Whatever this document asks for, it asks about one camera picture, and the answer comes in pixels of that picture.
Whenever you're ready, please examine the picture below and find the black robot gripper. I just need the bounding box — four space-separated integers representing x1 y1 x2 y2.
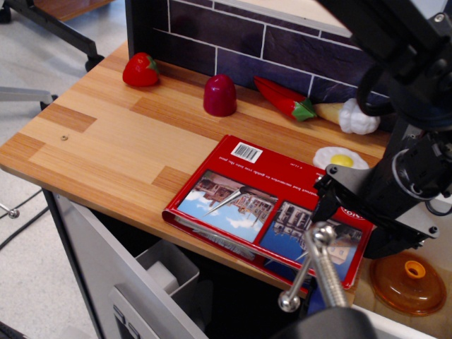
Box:
311 132 451 259

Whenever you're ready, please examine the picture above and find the red hardcover book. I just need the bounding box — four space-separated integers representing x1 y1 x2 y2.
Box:
162 133 376 295

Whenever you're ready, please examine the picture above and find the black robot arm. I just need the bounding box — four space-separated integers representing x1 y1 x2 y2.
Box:
312 1 451 259

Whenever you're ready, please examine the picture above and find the grey open cabinet door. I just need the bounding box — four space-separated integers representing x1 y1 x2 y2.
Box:
44 190 206 338

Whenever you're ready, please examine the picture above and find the toy fried egg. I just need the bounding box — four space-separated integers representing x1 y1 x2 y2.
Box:
312 146 369 170

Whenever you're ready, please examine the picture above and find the orange transparent pot lid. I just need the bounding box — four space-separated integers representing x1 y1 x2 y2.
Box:
369 252 447 316

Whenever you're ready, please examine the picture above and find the white toy garlic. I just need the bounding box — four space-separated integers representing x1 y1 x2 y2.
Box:
339 98 381 135

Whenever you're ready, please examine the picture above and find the beige toy cone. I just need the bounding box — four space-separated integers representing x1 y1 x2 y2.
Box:
314 103 343 124

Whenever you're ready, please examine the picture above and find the red toy chili pepper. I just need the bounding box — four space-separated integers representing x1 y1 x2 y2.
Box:
254 76 317 121

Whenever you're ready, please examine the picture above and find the grey plastic bin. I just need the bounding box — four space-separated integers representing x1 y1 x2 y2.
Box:
136 240 199 312

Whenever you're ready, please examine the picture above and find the dark red toy dome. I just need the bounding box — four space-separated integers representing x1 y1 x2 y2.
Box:
203 74 237 117

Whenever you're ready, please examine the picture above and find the red toy strawberry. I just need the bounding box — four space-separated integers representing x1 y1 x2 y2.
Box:
122 52 160 87

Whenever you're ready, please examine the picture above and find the black chair base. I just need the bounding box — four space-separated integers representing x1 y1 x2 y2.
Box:
1 0 110 71

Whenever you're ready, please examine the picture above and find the metal clamp screw handle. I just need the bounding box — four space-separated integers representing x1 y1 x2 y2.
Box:
278 222 350 313

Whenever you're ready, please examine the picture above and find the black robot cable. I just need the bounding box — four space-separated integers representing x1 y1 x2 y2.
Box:
355 63 396 117

